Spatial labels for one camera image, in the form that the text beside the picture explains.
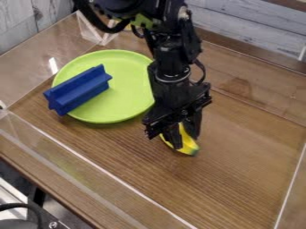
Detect yellow toy banana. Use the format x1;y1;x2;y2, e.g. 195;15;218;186
158;122;200;157

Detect clear acrylic corner bracket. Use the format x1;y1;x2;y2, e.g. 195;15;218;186
76;11;119;47

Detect blue plastic block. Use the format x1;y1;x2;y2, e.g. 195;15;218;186
43;64;112;115

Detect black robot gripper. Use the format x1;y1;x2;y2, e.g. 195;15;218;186
142;62;211;149

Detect black cable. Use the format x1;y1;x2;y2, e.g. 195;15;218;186
0;203;41;229

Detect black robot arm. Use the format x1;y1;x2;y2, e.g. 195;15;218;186
73;0;211;150

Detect green plastic plate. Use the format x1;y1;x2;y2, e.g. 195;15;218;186
51;49;154;123

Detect black metal mount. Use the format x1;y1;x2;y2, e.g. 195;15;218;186
27;208;71;229

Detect clear acrylic front wall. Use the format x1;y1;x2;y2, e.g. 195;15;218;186
0;110;198;229

